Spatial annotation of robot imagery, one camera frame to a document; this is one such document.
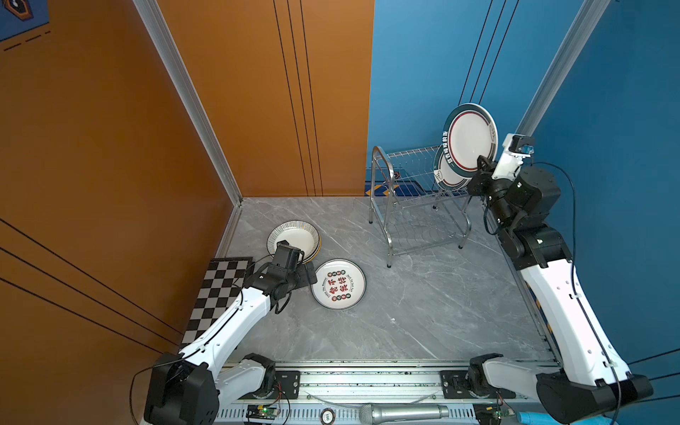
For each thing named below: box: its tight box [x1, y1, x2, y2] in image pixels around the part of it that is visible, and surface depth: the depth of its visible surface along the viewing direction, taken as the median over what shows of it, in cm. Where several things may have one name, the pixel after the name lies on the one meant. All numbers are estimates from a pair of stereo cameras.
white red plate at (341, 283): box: [310, 258, 367, 310], surface depth 94 cm
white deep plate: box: [266, 219, 320, 263], surface depth 106 cm
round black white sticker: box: [320, 407, 337, 425], surface depth 71 cm
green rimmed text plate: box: [441, 102, 500, 179], surface depth 65 cm
